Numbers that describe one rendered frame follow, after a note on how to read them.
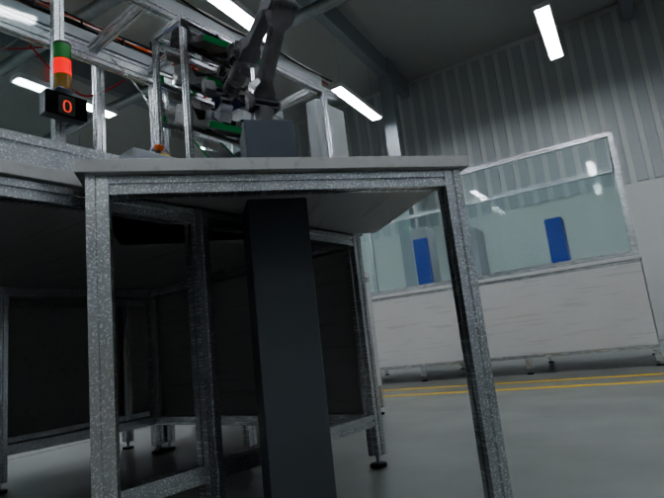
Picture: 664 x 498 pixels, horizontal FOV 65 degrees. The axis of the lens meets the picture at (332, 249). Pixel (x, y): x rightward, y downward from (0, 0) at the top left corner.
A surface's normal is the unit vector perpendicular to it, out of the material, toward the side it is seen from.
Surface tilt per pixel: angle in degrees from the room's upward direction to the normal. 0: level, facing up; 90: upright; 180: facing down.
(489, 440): 90
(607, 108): 90
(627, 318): 90
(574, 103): 90
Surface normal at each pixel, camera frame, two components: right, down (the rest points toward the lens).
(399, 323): -0.50, -0.11
